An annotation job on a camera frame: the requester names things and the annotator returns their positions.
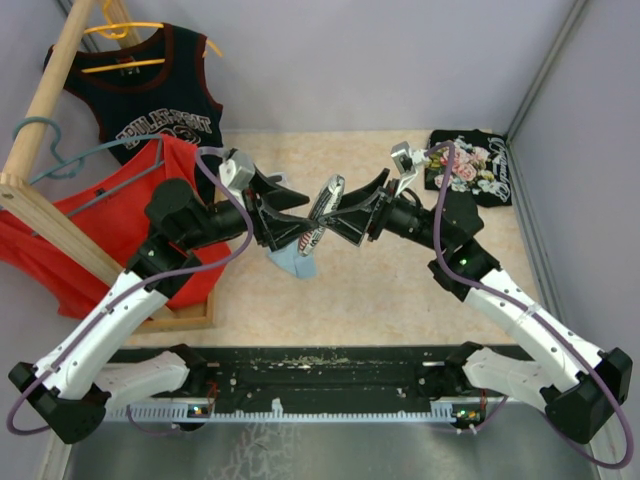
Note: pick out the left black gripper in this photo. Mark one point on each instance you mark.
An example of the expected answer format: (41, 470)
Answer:
(270, 226)

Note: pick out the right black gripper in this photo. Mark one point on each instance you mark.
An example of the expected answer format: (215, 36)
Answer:
(360, 213)

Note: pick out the newspaper print glasses case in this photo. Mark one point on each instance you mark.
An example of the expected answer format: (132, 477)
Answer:
(326, 202)

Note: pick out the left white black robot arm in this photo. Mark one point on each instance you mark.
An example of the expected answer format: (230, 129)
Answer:
(69, 387)

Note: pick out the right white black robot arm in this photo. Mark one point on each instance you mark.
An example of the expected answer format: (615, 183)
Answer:
(576, 384)

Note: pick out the light blue cleaning cloth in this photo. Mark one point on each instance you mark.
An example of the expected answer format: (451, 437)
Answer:
(292, 261)

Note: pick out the black floral folded shirt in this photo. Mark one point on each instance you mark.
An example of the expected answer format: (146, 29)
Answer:
(481, 165)

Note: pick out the red tank top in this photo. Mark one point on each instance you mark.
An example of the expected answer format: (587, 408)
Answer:
(110, 212)

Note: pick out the navy basketball tank top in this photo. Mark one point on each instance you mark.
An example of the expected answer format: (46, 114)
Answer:
(155, 87)

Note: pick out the blue grey clothes hanger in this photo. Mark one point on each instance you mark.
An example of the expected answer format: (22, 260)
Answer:
(67, 169)

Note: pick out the yellow clothes hanger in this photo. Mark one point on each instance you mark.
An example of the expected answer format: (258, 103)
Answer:
(120, 28)

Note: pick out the white frame sunglasses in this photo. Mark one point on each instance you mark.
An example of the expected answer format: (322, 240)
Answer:
(279, 178)

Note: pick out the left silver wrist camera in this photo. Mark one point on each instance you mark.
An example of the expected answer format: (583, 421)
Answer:
(236, 170)

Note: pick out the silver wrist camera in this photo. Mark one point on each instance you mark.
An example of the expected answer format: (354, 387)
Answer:
(236, 170)
(409, 163)

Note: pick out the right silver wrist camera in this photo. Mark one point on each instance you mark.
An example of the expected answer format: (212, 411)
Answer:
(409, 163)

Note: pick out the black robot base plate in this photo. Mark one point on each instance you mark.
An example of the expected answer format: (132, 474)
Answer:
(327, 380)

